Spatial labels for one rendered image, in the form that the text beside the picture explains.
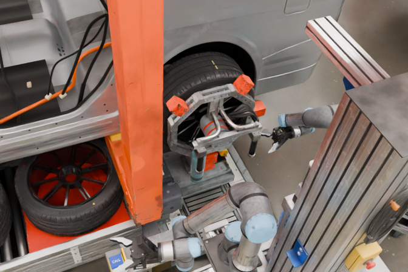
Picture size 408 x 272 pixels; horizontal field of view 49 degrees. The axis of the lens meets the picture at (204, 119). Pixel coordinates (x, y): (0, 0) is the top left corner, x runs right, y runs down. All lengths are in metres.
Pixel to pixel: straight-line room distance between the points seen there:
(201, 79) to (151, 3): 1.02
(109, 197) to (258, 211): 1.34
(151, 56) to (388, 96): 0.84
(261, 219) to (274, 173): 1.95
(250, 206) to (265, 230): 0.10
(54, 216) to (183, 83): 1.08
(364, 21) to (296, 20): 2.69
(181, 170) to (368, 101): 2.11
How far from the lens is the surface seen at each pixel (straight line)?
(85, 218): 2.80
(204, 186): 3.26
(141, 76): 1.74
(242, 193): 1.73
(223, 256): 2.24
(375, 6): 5.69
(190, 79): 2.50
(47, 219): 2.82
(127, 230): 2.86
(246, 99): 2.64
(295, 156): 3.75
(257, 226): 1.66
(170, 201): 2.91
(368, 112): 1.29
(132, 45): 1.63
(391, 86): 1.40
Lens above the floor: 2.89
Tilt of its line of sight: 49 degrees down
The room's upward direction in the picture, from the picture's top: 6 degrees clockwise
